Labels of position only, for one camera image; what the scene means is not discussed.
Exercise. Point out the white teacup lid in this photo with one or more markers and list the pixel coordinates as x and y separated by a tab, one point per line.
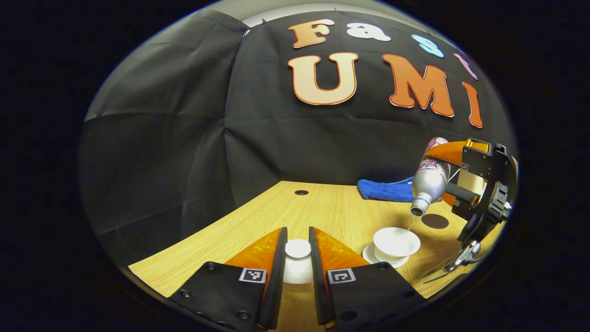
297	249

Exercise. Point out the black desk grommet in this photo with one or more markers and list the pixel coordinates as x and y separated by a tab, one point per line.
301	192

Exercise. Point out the blue towel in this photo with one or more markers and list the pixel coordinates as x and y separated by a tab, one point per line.
382	190

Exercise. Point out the white saucer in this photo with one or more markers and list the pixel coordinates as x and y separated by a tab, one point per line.
371	254

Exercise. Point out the silver water bottle red label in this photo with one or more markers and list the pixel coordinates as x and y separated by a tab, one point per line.
428	184

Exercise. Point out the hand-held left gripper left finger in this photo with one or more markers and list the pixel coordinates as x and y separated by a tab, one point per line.
278	281

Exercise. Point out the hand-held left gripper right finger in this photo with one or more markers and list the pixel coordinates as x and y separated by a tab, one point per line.
318	281

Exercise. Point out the white teacup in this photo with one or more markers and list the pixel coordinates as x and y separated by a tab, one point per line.
396	242

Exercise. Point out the dark brown round coaster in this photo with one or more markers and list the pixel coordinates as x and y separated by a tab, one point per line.
435	221

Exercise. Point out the black backdrop cloth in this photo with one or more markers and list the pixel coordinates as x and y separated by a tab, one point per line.
299	147

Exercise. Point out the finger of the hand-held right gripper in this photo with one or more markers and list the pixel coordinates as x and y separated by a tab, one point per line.
465	205
477	163

